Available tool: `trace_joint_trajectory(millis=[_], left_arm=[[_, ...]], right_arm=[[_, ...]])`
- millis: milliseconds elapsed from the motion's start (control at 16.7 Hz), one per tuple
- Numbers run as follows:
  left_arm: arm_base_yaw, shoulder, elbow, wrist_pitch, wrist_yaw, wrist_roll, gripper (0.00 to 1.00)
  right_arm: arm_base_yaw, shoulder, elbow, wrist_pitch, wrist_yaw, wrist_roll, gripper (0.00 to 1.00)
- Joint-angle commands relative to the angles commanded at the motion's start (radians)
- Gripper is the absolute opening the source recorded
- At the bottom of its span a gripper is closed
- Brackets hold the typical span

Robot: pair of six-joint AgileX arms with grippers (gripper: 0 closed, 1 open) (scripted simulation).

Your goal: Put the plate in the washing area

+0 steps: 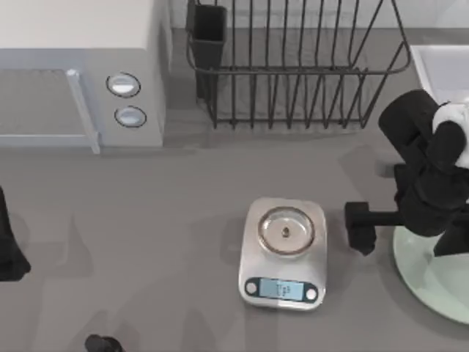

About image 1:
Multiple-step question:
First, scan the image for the pale microwave oven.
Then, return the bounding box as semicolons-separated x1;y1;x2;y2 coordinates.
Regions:
0;0;174;155

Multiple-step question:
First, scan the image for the pale green plate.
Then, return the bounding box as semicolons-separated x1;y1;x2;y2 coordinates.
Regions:
392;219;469;324

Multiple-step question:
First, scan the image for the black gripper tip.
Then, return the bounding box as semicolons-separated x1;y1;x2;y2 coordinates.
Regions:
0;186;32;282

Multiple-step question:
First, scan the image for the large microwave knob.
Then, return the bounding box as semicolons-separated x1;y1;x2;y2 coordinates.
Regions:
106;71;142;100

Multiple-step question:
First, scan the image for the small microwave knob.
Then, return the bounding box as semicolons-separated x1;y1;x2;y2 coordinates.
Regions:
114;106;148;130

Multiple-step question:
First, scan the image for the silver kitchen scale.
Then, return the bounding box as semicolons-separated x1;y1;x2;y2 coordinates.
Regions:
237;197;328;312

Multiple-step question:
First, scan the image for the pale grey rounded box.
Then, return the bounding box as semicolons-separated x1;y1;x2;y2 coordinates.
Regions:
432;103;469;166

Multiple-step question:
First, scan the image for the black wire dish rack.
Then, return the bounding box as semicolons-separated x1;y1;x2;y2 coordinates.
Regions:
185;0;412;131

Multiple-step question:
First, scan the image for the white sink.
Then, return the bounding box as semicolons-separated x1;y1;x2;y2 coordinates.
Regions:
409;44;469;108

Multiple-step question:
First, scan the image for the black utensil holder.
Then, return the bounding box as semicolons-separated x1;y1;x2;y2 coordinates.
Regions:
185;0;229;99

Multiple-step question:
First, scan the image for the pale microwave door handle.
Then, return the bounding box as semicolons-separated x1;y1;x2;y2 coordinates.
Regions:
66;68;101;155

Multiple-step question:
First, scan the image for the microwave glass door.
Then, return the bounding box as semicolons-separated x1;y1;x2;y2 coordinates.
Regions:
0;68;97;148

